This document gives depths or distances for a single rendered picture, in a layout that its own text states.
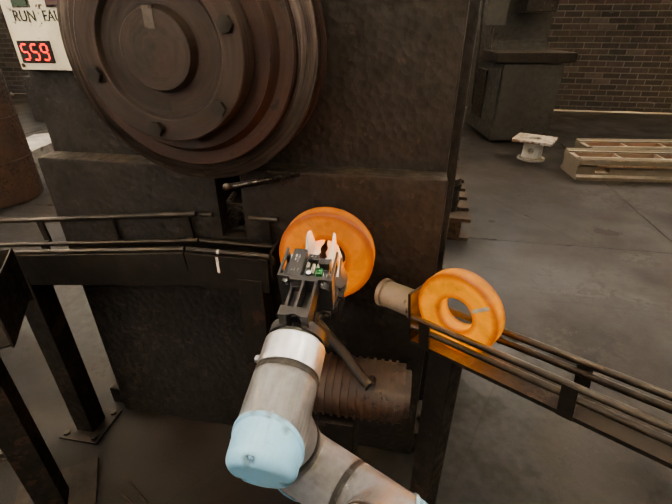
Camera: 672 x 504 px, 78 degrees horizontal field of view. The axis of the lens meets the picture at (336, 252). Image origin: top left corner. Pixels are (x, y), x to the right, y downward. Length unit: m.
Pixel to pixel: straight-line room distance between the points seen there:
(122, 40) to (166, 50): 0.07
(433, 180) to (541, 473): 0.96
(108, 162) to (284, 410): 0.81
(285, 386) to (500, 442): 1.14
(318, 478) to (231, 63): 0.58
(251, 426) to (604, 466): 1.30
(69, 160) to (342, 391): 0.82
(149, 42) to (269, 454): 0.60
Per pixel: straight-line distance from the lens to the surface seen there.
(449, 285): 0.74
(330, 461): 0.52
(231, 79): 0.71
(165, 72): 0.75
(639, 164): 4.20
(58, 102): 1.22
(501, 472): 1.46
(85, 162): 1.15
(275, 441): 0.43
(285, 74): 0.75
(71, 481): 1.55
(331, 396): 0.88
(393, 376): 0.88
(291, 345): 0.48
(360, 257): 0.65
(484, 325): 0.74
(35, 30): 1.18
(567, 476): 1.52
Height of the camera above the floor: 1.15
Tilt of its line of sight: 29 degrees down
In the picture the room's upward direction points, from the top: straight up
